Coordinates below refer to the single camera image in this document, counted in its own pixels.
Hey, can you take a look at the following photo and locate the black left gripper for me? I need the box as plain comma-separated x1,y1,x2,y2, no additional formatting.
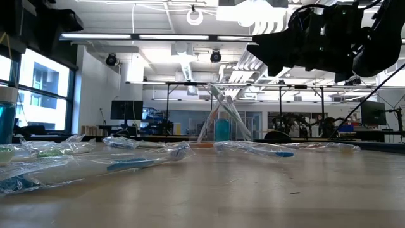
34,8,85,54

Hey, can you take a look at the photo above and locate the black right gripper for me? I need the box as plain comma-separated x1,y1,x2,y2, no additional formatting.
246,2,365,84

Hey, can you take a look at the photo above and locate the blue toothbrush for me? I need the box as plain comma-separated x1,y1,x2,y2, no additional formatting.
0,142,196,196
213,140,297,159
101,135,140,151

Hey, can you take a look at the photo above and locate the long ceiling light strip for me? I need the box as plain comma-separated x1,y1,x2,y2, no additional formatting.
59,33,254,42

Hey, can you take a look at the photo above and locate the large glass window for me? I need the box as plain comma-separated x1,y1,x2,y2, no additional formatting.
0,47,77,134

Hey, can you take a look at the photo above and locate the black computer monitor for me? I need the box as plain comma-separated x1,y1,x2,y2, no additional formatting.
109,100,144,121
360,100,387,126

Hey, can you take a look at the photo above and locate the wooden rack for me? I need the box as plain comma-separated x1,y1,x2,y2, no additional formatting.
80,125,110,137

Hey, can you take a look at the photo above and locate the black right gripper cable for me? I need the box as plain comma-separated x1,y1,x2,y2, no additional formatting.
286,2,332,32

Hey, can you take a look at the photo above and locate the black background rig frame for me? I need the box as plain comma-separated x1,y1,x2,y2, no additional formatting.
126,80,327,140

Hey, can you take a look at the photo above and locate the white air duct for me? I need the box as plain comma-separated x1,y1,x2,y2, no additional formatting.
179,42,194,82

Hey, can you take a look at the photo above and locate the white ring lamp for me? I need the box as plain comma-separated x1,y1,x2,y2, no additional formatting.
186,9,204,26

